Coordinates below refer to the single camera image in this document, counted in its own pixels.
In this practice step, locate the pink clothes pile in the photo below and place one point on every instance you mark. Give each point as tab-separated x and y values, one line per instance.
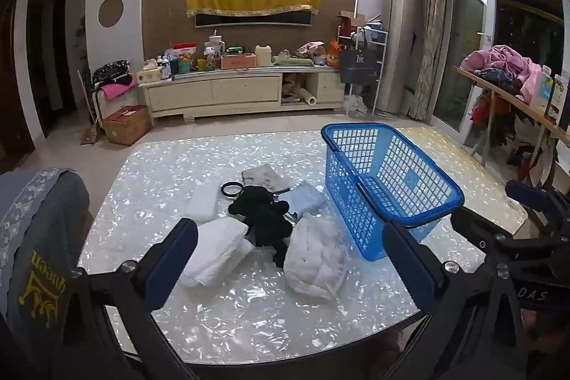
503	59

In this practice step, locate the patterned curtain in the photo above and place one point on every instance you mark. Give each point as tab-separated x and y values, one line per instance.
434	19

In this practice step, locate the brown cardboard box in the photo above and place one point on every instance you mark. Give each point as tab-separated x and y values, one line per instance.
127	124

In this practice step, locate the dark printed carton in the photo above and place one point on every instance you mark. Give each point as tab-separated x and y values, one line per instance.
559	99

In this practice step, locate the white plastic jug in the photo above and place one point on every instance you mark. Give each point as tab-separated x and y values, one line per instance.
263	56

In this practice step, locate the broom with dustpan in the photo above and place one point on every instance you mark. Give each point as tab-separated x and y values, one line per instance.
90	117

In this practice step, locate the black tote bag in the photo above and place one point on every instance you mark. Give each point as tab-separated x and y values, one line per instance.
358	66

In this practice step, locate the red snack packet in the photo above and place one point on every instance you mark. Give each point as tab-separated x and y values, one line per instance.
184	56

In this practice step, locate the white metal rack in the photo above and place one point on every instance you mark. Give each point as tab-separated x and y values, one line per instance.
380	73

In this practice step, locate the sliding glass door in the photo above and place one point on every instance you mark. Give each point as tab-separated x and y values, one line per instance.
465	41

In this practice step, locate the pink cloth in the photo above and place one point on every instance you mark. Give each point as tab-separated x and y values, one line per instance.
116	89

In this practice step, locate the small white cloth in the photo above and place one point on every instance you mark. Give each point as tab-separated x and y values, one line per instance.
202	204

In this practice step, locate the white quilted padded cloth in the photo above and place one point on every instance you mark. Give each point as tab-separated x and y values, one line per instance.
316	257

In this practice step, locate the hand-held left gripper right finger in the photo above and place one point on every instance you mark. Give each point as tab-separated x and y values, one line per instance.
414	268

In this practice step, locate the open cardboard box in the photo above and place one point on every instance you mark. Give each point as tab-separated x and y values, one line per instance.
349	19

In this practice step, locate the pink box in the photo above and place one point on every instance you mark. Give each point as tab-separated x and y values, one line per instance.
239	61

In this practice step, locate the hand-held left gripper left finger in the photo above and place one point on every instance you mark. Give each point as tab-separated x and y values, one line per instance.
169	268

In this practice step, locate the tissue box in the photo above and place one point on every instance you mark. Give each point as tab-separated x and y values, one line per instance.
149	76

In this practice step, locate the white carton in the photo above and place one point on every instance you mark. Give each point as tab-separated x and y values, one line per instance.
541	90

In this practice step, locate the grey fluffy cloth pad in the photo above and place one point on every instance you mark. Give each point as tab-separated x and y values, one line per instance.
262	177

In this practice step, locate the standing air conditioner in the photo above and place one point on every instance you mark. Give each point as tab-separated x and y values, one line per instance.
398	32

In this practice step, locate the blue plastic basket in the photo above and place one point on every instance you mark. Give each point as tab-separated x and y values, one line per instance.
392	184

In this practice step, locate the cream television cabinet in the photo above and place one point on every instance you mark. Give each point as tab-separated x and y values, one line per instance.
222	93

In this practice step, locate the orange bag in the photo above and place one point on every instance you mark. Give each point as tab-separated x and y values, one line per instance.
334	53

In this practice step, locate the wooden side table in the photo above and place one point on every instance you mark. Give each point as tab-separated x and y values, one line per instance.
503	97

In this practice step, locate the black patterned bag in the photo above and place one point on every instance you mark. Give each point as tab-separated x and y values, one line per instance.
111	72

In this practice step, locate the black plush toy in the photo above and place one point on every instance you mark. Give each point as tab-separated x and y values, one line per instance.
265	217

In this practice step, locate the white paper roll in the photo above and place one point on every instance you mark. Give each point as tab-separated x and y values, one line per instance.
308	96

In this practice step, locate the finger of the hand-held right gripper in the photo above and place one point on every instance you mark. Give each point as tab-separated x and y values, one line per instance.
478	228
525	194

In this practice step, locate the light blue cloth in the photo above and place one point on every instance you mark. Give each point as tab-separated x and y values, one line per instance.
303	199

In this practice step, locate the white plastic bag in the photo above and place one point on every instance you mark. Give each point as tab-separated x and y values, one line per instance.
355	105

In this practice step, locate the wall television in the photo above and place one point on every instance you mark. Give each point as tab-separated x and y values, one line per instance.
254	19

